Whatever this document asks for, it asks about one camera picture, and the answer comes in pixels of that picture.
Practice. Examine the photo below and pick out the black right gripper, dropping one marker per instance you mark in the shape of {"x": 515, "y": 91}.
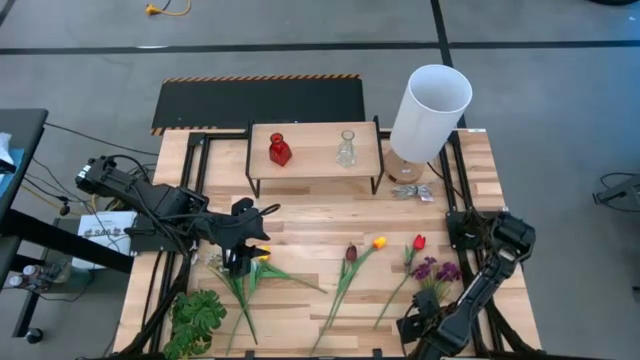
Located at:
{"x": 412, "y": 327}

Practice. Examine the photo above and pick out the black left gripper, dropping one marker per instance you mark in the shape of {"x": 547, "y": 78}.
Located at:
{"x": 240, "y": 225}

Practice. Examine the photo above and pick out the white small blossom spray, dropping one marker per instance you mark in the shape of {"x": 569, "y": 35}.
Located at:
{"x": 215, "y": 260}

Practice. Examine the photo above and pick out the purple artificial flower bunch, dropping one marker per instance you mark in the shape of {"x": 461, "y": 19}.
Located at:
{"x": 447, "y": 272}

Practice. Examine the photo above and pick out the red artificial tulip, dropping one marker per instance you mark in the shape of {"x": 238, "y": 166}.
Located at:
{"x": 419, "y": 242}

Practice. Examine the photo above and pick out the orange yellow artificial tulip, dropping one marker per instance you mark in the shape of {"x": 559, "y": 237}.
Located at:
{"x": 380, "y": 242}

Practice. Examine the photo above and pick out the red glass vase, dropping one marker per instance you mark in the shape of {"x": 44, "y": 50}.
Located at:
{"x": 280, "y": 152}

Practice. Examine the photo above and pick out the clear glass vase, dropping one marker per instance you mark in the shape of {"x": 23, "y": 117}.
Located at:
{"x": 346, "y": 155}

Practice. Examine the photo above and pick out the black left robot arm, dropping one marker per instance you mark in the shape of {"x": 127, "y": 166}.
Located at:
{"x": 155, "y": 197}

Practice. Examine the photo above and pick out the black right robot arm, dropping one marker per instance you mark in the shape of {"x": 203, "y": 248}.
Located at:
{"x": 480, "y": 295}

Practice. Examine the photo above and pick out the wooden shelf with black legs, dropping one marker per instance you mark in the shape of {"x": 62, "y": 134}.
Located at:
{"x": 312, "y": 150}

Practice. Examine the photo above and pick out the green monstera leaf plant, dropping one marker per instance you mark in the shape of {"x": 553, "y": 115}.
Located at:
{"x": 195, "y": 320}

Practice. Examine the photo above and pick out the white cardboard box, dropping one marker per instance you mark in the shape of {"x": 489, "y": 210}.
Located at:
{"x": 102, "y": 235}

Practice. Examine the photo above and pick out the black hazard-striped floor mat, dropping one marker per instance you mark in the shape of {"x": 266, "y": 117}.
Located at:
{"x": 250, "y": 102}

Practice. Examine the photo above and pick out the white shade table lamp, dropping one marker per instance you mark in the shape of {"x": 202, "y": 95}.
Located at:
{"x": 430, "y": 115}

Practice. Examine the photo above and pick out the white capped small bottle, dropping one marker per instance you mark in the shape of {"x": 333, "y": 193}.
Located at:
{"x": 15, "y": 281}
{"x": 30, "y": 270}

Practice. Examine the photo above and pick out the black floor stand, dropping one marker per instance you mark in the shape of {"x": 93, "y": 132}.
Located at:
{"x": 620, "y": 192}

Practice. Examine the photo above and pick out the black desk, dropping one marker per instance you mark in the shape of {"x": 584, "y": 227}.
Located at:
{"x": 22, "y": 135}

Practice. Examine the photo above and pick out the white crumpled paper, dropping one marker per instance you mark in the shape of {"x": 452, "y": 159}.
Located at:
{"x": 5, "y": 147}

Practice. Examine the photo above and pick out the black aluminium table frame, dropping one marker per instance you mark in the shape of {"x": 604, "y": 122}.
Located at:
{"x": 196, "y": 137}

